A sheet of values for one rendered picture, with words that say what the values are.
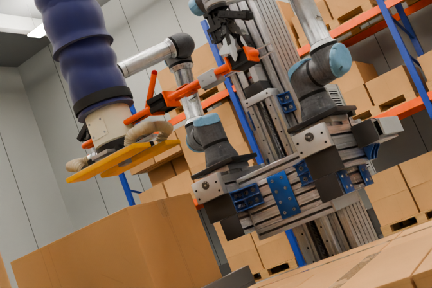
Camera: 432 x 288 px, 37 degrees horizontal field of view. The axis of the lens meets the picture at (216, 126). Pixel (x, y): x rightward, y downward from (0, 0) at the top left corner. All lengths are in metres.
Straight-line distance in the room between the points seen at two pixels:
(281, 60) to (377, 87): 6.64
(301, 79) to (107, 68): 0.75
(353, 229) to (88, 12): 1.36
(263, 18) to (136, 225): 1.16
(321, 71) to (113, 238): 0.99
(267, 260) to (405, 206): 2.40
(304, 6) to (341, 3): 7.14
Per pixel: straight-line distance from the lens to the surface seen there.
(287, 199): 2.56
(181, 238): 2.32
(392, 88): 9.33
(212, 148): 2.73
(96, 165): 2.30
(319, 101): 2.50
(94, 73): 2.38
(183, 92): 2.21
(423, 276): 1.23
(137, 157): 2.42
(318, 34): 2.49
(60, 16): 2.46
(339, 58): 2.45
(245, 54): 2.09
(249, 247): 10.48
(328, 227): 2.66
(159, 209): 2.28
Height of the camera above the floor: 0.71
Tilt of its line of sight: 10 degrees up
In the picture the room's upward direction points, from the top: 22 degrees counter-clockwise
